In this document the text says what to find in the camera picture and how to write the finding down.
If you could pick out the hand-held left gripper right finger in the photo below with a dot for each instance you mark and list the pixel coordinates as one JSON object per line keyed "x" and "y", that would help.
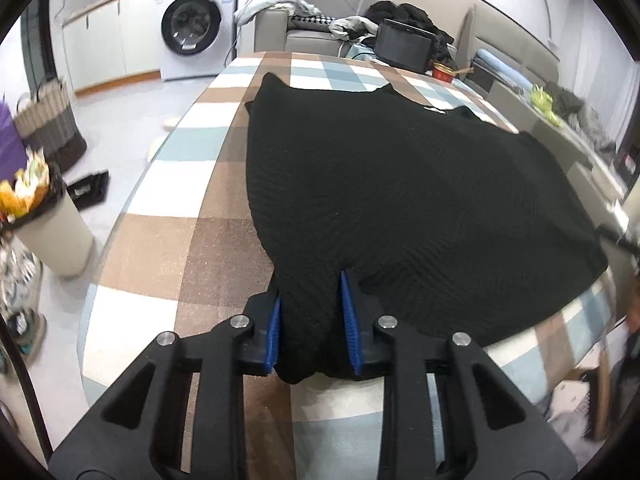
{"x": 350, "y": 325}

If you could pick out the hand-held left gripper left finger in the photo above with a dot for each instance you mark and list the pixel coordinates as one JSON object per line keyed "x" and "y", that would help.
{"x": 272, "y": 330}

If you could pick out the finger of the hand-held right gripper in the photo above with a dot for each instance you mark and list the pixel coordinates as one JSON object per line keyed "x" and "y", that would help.
{"x": 619, "y": 239}

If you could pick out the black knit sweater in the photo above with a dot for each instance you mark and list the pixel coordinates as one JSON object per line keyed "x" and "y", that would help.
{"x": 400, "y": 185}

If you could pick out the grey upholstered bed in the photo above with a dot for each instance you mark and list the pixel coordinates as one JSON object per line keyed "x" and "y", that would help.
{"x": 575, "y": 145}

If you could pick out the checkered tablecloth table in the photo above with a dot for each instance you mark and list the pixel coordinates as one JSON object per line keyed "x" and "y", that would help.
{"x": 200, "y": 240}

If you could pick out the grey bed blanket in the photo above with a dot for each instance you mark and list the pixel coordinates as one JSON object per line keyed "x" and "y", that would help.
{"x": 580, "y": 110}

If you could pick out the green plush toy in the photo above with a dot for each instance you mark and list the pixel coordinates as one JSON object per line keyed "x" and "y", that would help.
{"x": 545, "y": 102}

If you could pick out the blue pillow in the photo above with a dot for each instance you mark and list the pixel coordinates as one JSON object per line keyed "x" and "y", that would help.
{"x": 500, "y": 65}

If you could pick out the white slipper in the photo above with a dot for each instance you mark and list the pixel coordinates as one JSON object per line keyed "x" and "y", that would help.
{"x": 155, "y": 150}
{"x": 169, "y": 124}

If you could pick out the black tray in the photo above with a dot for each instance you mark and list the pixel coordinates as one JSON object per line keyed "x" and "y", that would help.
{"x": 87, "y": 190}

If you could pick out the beige trash bin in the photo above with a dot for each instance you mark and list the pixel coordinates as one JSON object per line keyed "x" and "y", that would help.
{"x": 55, "y": 240}

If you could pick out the red bowl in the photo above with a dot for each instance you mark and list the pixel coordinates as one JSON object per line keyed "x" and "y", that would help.
{"x": 442, "y": 74}

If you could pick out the dark sneaker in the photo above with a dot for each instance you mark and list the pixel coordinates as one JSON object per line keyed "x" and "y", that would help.
{"x": 25, "y": 329}

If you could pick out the white sneaker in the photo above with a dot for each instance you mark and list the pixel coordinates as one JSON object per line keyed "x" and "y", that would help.
{"x": 17, "y": 275}

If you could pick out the teal cloth side table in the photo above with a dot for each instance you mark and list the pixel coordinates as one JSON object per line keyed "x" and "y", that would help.
{"x": 360, "y": 50}

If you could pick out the black cooker pot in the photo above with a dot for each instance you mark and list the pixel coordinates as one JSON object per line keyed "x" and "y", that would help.
{"x": 402, "y": 47}

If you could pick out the grey sofa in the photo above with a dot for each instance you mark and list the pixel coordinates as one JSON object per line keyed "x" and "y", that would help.
{"x": 305, "y": 40}

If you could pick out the white grey jacket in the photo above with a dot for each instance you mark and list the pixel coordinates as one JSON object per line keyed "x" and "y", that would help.
{"x": 352, "y": 25}

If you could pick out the woven laundry basket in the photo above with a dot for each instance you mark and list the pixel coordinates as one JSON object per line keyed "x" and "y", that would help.
{"x": 50, "y": 125}

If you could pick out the houndstooth pillow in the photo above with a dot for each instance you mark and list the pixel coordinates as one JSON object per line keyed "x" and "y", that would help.
{"x": 312, "y": 19}

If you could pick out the white washing machine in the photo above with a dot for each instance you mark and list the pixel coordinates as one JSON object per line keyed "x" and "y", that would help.
{"x": 192, "y": 25}

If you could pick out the purple bag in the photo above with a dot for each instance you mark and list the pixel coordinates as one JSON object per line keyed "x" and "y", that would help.
{"x": 10, "y": 150}

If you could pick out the light blue cloth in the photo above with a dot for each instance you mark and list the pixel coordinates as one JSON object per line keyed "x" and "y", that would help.
{"x": 265, "y": 2}

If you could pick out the white kitchen cabinets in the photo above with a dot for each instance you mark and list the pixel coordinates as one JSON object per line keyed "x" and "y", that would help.
{"x": 110, "y": 40}

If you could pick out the black framed glass door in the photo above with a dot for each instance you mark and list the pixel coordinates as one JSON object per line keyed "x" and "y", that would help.
{"x": 35, "y": 45}

